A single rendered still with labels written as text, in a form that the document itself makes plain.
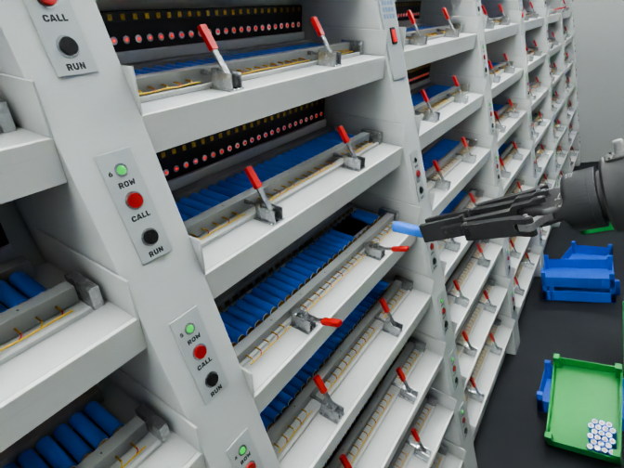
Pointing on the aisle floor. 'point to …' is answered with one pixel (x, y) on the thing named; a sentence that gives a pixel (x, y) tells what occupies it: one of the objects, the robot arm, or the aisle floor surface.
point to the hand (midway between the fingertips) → (446, 226)
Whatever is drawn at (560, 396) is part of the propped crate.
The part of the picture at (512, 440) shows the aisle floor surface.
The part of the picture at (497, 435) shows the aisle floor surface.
